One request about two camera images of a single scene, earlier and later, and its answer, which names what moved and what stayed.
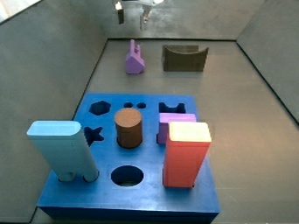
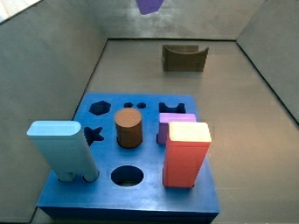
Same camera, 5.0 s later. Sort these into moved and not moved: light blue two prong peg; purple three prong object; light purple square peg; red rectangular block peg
Moved: purple three prong object
Not moved: light blue two prong peg; light purple square peg; red rectangular block peg
